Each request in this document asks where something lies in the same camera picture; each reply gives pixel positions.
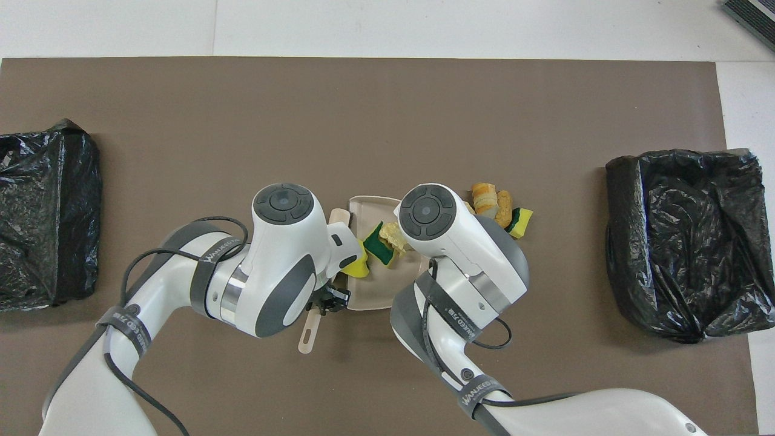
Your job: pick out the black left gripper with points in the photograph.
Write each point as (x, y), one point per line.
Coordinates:
(332, 300)

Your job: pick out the plain yellow sponge piece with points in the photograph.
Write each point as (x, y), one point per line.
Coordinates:
(357, 266)

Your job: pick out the beige hand brush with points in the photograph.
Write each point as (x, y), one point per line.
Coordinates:
(309, 336)

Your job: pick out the beige plastic dustpan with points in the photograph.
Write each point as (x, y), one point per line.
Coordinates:
(375, 290)

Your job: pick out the wavy green yellow sponge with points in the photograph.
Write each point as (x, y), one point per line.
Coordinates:
(378, 245)

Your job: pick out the orange striped croissant piece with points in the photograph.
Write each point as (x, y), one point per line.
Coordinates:
(393, 236)

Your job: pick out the pale yellow crisp piece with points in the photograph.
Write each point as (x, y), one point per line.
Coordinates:
(469, 207)

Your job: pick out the striped bread roll chunk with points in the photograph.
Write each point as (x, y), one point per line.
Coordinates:
(484, 197)

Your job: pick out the brown round cookie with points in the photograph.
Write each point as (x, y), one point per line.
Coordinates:
(504, 209)

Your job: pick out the small green yellow sponge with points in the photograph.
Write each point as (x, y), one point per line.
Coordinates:
(524, 221)

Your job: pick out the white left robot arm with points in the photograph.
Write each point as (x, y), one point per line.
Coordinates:
(284, 254)

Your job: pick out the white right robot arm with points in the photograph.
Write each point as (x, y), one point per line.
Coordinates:
(460, 242)

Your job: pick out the black bag lined bin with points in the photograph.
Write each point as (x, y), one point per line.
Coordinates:
(684, 242)
(36, 266)

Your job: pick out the brown table mat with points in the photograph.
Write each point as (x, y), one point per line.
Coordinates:
(387, 91)

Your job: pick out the grey ribbed device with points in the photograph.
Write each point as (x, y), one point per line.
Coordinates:
(754, 15)

